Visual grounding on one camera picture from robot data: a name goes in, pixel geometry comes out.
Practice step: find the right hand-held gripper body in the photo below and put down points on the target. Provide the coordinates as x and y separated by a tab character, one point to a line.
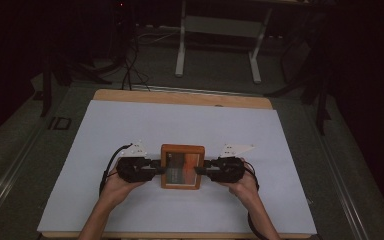
228	170

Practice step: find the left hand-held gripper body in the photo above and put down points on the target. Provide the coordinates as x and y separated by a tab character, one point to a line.
134	170

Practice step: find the person's right hand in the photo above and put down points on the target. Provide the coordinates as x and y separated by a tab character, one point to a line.
246	186

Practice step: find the person's left hand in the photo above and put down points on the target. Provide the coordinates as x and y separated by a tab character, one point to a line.
116	190

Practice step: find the white table mat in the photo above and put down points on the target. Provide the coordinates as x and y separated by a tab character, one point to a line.
166	126

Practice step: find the metal floor strip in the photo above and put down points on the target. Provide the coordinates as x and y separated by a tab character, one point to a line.
196	90

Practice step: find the black floor plate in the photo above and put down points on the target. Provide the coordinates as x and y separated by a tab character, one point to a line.
60	123

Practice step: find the black metal stand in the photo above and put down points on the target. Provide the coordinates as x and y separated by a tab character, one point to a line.
321	110
46	86

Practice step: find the metal floor rail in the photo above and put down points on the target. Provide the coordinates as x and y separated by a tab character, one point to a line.
10	173
340	180

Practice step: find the white metal desk frame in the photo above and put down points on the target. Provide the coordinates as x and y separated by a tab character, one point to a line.
180	50

